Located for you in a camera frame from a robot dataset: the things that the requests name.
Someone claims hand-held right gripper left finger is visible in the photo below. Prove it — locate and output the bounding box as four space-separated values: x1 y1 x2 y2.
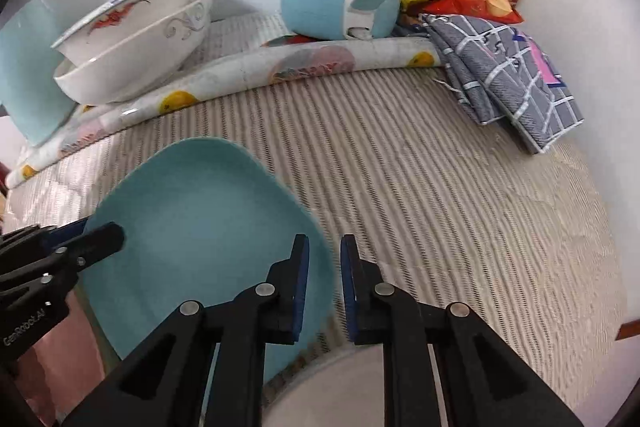
62 234 311 427

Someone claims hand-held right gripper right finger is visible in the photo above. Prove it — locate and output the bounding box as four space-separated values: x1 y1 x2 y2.
340 234 586 427

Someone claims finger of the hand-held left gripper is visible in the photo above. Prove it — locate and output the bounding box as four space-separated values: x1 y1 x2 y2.
0 223 125 303
0 218 88 264

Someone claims teal square plate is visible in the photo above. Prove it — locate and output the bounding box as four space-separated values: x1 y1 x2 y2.
77 137 335 383

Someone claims striped beige tablecloth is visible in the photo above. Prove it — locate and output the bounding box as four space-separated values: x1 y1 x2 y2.
5 9 631 408

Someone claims light blue thermos jug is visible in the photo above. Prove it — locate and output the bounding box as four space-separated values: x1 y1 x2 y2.
0 0 76 148

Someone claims large white bowl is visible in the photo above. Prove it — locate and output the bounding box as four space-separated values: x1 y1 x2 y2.
53 0 213 104

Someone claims white bowl with fish print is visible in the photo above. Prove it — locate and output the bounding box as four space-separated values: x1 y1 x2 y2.
51 0 198 65

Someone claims fruit print table mat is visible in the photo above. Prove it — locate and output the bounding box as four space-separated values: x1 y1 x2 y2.
6 34 446 190

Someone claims grey plaid folded cloth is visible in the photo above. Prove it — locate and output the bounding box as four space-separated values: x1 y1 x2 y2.
397 13 586 155

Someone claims red chip bag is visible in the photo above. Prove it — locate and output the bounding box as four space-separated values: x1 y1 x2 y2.
412 0 523 25

